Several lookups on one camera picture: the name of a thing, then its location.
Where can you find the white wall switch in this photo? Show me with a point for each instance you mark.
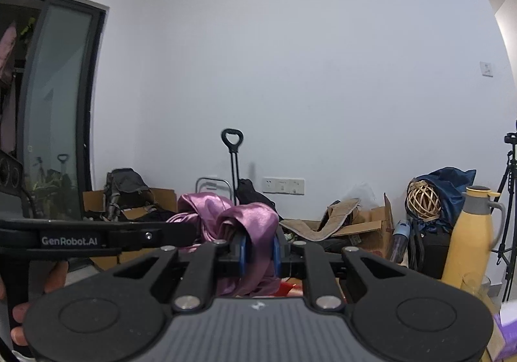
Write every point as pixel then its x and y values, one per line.
pixel 486 69

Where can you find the sliding glass door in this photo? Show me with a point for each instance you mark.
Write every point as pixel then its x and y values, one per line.
pixel 56 103

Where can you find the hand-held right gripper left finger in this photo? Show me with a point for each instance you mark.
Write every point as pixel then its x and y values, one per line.
pixel 241 254

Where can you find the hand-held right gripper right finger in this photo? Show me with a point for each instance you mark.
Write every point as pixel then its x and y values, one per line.
pixel 276 255

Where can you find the black tripod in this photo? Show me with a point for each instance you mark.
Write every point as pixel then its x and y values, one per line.
pixel 509 180

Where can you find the red cardboard box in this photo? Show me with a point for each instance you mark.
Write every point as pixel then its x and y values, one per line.
pixel 289 289

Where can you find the light blue bottle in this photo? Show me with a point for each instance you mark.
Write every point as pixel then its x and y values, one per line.
pixel 402 233

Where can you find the person's left hand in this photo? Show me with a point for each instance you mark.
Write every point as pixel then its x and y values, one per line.
pixel 56 277

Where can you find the black trolley bag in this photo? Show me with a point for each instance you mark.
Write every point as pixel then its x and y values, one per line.
pixel 252 194

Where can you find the grey backpack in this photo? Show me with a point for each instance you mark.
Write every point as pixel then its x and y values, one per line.
pixel 125 184

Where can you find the black case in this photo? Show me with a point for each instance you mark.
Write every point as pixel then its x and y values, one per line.
pixel 432 253

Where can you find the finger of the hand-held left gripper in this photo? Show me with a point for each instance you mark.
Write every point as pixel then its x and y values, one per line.
pixel 169 235

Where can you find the dark blue cloth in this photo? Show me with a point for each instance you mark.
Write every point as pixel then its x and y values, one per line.
pixel 452 188

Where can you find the white wall outlet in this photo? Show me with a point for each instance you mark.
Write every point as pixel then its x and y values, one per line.
pixel 282 185

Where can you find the yellow thermos jug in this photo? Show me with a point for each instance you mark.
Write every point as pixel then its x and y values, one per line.
pixel 468 249

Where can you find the white metal folding frame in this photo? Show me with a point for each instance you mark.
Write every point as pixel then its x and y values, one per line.
pixel 200 184

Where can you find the clear glass cup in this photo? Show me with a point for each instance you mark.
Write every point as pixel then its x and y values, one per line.
pixel 474 289

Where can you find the open cardboard box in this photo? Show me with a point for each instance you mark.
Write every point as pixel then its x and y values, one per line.
pixel 371 224

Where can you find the clear plastic bag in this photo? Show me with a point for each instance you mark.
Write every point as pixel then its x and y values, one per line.
pixel 363 194

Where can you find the cardboard box with dark clothes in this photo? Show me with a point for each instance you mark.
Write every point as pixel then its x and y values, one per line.
pixel 91 200

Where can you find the purple tissue pack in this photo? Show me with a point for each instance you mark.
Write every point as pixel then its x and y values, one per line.
pixel 509 329

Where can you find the hanging pink garment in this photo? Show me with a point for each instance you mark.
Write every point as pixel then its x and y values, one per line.
pixel 6 55

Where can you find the pink satin cloth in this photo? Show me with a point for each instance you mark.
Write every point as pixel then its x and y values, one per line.
pixel 250 220

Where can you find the rattan ball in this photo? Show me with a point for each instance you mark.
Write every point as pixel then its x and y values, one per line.
pixel 422 200

